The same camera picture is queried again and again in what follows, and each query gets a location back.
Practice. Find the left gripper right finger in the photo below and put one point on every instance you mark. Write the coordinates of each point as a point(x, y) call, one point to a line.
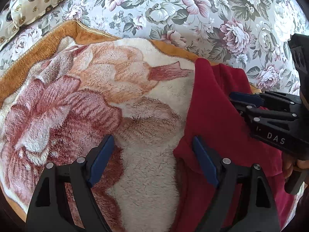
point(256, 209)

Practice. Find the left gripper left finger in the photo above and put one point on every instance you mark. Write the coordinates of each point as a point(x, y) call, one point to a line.
point(49, 208)

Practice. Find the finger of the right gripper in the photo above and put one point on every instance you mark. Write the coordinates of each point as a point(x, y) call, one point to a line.
point(273, 124)
point(270, 100)

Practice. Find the dark red garment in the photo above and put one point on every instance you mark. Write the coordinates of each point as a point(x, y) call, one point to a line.
point(212, 116)

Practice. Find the person's right hand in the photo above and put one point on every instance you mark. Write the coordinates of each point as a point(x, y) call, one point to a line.
point(290, 163)

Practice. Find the floral bed sheet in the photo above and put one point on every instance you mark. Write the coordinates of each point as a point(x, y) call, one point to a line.
point(249, 34)

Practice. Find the plush floral orange-bordered blanket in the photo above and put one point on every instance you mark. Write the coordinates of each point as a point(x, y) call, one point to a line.
point(76, 85)

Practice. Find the cream medallion-pattern pillow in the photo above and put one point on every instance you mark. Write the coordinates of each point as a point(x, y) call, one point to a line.
point(18, 13)

